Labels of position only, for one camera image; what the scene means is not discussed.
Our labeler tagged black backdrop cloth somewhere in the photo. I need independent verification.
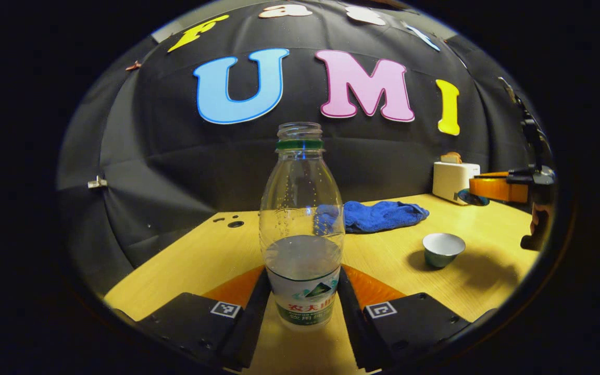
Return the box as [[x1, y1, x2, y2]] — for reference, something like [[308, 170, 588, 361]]
[[56, 0, 540, 297]]

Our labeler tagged blue towel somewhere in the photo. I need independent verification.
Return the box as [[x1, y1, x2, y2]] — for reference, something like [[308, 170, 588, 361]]
[[343, 201, 430, 234]]

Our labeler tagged white toaster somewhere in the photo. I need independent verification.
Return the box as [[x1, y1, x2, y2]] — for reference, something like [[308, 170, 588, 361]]
[[432, 161, 481, 205]]

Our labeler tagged teal teacup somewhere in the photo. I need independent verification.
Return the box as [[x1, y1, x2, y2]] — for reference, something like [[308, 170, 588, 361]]
[[423, 233, 466, 269]]

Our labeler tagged teal teacup lid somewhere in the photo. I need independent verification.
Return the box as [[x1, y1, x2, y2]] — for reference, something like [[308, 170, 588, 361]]
[[458, 189, 490, 206]]

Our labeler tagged clear plastic water bottle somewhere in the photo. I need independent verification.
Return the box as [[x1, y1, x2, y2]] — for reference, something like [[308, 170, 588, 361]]
[[259, 122, 345, 330]]

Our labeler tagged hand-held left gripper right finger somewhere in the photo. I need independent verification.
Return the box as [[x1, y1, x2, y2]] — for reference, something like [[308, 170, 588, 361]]
[[337, 265, 496, 371]]

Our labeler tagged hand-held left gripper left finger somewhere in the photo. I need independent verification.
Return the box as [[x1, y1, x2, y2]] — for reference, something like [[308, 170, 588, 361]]
[[112, 265, 272, 371]]

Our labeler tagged black cable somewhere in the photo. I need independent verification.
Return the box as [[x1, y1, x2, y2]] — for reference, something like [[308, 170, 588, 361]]
[[498, 77, 546, 170]]

